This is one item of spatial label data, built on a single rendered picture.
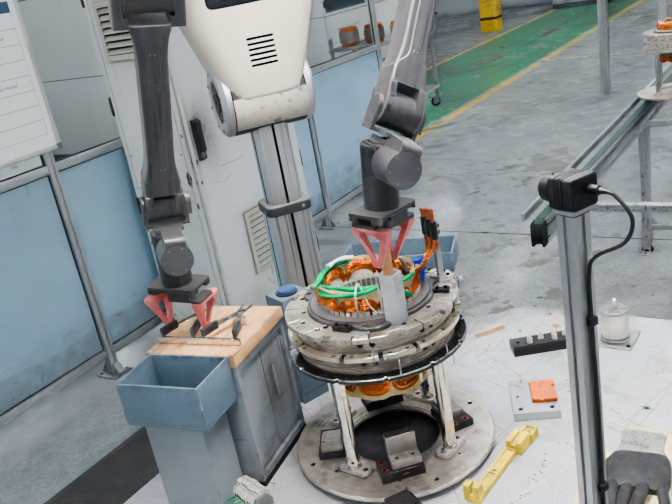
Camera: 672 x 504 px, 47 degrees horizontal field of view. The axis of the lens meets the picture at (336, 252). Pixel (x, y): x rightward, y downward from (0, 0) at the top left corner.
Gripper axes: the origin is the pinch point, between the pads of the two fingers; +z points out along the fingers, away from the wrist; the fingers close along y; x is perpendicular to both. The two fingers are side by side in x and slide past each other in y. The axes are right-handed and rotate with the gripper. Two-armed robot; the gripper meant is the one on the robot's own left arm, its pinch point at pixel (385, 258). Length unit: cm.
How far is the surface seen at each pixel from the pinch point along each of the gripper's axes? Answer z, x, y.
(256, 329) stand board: 16.9, 26.6, -6.1
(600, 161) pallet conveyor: 41, 39, 203
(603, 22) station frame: 1, 83, 322
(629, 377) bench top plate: 39, -26, 46
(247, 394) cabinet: 26.7, 24.2, -12.8
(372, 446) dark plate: 43.7, 9.9, 4.7
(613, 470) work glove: 38, -34, 15
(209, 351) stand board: 17.5, 29.1, -15.9
